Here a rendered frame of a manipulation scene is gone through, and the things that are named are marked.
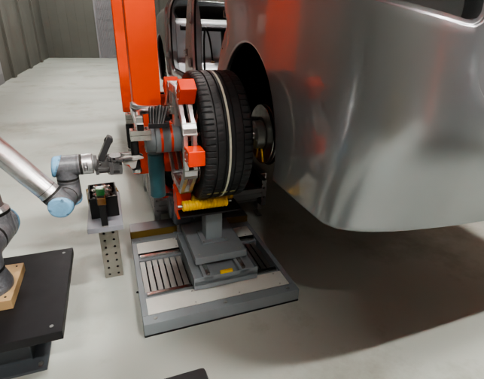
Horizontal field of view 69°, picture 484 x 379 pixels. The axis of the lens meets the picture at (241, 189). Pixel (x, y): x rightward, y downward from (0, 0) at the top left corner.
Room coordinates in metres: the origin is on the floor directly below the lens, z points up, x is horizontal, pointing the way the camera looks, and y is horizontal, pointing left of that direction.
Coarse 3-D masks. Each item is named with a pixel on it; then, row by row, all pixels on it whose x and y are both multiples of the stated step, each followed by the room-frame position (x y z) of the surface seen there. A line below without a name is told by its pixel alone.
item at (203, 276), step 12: (180, 240) 1.86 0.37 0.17; (192, 264) 1.65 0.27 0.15; (204, 264) 1.60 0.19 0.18; (216, 264) 1.65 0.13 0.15; (228, 264) 1.66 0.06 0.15; (240, 264) 1.62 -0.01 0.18; (252, 264) 1.66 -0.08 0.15; (192, 276) 1.53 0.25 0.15; (204, 276) 1.51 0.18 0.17; (216, 276) 1.53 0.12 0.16; (228, 276) 1.55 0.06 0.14; (240, 276) 1.58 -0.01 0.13; (252, 276) 1.60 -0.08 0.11; (204, 288) 1.50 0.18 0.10
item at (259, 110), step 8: (264, 104) 1.91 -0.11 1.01; (256, 112) 1.94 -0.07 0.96; (264, 112) 1.84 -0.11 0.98; (272, 112) 1.81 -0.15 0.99; (256, 120) 1.88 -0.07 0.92; (264, 120) 1.83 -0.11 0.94; (272, 120) 1.78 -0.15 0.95; (256, 128) 1.82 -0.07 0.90; (264, 128) 1.82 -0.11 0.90; (272, 128) 1.74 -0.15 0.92; (256, 136) 1.81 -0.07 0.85; (264, 136) 1.80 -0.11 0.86; (272, 136) 1.73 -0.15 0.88; (256, 144) 1.81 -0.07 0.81; (264, 144) 1.81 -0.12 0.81; (272, 144) 1.73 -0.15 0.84; (264, 152) 1.81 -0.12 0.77; (272, 152) 1.76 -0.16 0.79; (264, 160) 1.81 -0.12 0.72
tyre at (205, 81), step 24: (192, 72) 1.75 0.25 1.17; (216, 72) 1.78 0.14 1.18; (216, 96) 1.60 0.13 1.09; (240, 96) 1.64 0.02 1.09; (216, 120) 1.53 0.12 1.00; (240, 120) 1.57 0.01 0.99; (216, 144) 1.51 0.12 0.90; (240, 144) 1.54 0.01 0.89; (216, 168) 1.51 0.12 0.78; (240, 168) 1.55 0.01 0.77; (192, 192) 1.76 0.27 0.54; (216, 192) 1.58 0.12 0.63; (240, 192) 1.67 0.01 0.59
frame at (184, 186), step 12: (168, 84) 1.83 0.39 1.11; (168, 96) 1.89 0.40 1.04; (180, 108) 1.58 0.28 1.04; (192, 108) 1.59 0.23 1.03; (180, 120) 1.56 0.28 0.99; (192, 120) 1.55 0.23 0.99; (192, 132) 1.52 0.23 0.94; (192, 144) 1.54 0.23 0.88; (180, 156) 1.93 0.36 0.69; (180, 168) 1.88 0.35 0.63; (192, 168) 1.52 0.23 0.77; (192, 180) 1.56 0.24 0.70; (180, 192) 1.63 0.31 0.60
